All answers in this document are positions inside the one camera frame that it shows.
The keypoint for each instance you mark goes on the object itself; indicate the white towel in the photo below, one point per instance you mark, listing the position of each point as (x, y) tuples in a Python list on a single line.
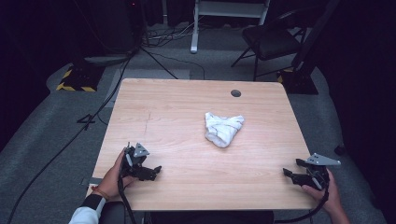
[(223, 129)]

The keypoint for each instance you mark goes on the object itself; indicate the grey tape piece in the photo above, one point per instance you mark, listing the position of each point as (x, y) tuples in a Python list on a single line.
[(95, 181)]

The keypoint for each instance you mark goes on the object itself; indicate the black equipment cabinet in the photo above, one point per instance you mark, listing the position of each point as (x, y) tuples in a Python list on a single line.
[(121, 28)]

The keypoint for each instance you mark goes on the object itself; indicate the black caster wheel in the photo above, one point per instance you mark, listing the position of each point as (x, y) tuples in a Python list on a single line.
[(340, 150)]

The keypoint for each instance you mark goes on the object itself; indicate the black chair armrest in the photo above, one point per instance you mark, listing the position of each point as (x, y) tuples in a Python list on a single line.
[(113, 213)]

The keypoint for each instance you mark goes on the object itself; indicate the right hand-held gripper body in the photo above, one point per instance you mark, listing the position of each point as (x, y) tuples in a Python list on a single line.
[(319, 175)]

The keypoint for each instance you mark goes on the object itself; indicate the black stand with striped base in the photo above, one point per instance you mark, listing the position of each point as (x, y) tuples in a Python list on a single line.
[(81, 77)]

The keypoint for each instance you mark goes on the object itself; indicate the slanted black stand striped base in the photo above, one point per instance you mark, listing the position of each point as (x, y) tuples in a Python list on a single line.
[(300, 81)]

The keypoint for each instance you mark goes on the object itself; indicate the person's right hand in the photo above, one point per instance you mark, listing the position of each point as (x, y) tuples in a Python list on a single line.
[(333, 196)]

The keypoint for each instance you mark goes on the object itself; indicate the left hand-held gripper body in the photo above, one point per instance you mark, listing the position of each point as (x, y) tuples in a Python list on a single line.
[(133, 161)]

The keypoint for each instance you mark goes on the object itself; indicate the black folding chair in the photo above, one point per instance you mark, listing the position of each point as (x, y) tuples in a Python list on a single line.
[(269, 42)]

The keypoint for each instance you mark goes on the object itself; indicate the white desk frame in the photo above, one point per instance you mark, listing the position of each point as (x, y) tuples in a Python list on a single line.
[(230, 9)]

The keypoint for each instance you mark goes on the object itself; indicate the person's dark clothing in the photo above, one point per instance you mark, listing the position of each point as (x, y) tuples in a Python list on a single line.
[(211, 217)]

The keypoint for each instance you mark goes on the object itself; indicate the person's left hand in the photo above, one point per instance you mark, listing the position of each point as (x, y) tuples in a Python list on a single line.
[(110, 182)]

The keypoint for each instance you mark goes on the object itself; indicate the dark round table grommet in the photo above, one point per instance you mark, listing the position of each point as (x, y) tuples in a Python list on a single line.
[(236, 93)]

